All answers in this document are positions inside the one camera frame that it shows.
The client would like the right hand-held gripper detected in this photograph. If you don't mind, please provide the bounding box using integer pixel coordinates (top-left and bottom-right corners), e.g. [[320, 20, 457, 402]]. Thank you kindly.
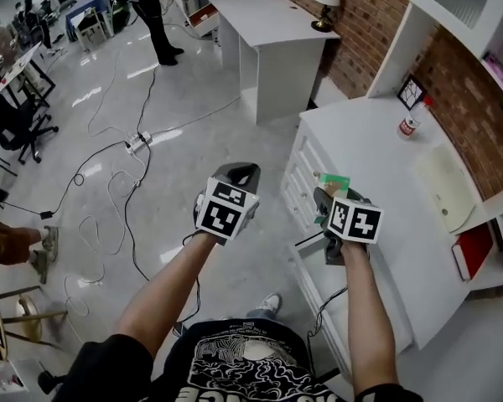
[[313, 185, 385, 266]]

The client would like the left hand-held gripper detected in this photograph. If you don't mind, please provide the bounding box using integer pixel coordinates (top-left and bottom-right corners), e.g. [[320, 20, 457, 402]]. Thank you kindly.
[[194, 162, 262, 246]]

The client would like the small green item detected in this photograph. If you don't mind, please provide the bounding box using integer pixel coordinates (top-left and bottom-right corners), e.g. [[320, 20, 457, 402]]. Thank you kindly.
[[314, 173, 351, 197]]

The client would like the long white desk drawer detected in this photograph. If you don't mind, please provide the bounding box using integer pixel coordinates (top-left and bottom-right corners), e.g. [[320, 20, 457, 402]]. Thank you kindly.
[[291, 231, 416, 379]]

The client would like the person's right forearm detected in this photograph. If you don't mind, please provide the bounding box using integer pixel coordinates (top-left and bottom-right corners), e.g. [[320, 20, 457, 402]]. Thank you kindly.
[[341, 240, 400, 396]]

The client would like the person's left forearm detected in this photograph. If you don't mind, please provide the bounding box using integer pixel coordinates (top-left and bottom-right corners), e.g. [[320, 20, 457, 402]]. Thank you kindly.
[[114, 230, 220, 360]]

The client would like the white desk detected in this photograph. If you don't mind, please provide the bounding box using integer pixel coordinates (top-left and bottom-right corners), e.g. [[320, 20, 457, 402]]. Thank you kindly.
[[279, 96, 503, 379]]

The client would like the wooden open drawer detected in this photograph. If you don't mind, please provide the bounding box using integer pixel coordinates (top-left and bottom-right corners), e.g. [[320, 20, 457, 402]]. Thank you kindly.
[[187, 2, 220, 38]]

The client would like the cream oval tray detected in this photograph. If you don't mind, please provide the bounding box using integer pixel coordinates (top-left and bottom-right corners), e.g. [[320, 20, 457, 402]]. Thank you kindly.
[[416, 143, 478, 235]]

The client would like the person's white shoe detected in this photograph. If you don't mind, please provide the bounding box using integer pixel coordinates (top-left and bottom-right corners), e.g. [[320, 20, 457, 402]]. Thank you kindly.
[[257, 292, 283, 320]]

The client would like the white power strip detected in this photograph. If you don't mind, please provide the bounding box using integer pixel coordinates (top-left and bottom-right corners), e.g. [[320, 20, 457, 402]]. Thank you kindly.
[[124, 131, 153, 155]]

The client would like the red capped clear bottle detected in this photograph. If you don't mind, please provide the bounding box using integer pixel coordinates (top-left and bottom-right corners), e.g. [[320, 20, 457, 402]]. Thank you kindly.
[[397, 95, 433, 142]]

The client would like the red book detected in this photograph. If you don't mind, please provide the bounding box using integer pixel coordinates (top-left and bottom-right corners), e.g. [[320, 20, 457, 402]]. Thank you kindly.
[[451, 223, 495, 282]]

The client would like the person's black printed shirt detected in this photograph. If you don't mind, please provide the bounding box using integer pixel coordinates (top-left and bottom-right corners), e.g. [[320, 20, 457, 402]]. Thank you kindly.
[[57, 317, 425, 402]]

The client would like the white hutch shelf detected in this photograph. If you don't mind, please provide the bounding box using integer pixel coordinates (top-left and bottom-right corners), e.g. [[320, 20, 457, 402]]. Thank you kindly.
[[366, 0, 503, 302]]

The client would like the plain white table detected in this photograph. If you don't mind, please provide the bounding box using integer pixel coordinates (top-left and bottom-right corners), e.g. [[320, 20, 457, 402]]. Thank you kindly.
[[200, 0, 341, 126]]

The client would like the black office chair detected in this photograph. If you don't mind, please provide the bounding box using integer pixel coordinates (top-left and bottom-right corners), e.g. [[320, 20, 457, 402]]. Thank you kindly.
[[0, 89, 60, 166]]

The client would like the wooden stool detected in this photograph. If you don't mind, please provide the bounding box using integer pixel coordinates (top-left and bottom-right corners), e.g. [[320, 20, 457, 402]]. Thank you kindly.
[[0, 271, 70, 363]]

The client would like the blue cloth table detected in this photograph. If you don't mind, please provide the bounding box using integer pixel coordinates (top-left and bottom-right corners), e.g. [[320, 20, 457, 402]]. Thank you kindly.
[[64, 0, 111, 42]]

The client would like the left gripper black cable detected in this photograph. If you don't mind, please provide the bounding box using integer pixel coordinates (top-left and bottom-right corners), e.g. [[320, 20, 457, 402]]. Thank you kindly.
[[173, 230, 203, 337]]

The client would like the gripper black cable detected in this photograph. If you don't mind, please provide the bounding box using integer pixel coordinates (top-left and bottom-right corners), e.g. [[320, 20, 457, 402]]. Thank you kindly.
[[307, 285, 350, 377], [173, 230, 203, 337]]

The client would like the black floor cable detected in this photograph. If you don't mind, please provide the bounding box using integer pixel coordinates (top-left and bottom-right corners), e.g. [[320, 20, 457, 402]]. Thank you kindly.
[[37, 63, 159, 283]]

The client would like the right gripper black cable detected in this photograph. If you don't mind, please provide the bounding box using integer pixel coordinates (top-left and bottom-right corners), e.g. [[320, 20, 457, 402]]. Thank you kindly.
[[307, 285, 350, 377]]

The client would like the black picture frame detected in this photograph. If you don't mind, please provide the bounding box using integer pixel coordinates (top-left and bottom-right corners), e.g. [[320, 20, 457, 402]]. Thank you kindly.
[[397, 74, 428, 112]]

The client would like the white frame chair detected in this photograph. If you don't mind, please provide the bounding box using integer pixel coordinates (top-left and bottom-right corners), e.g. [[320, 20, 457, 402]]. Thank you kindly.
[[74, 8, 109, 53]]

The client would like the black frame work table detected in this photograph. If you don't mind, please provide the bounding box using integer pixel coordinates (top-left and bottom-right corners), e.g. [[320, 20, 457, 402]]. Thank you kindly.
[[0, 39, 56, 109]]

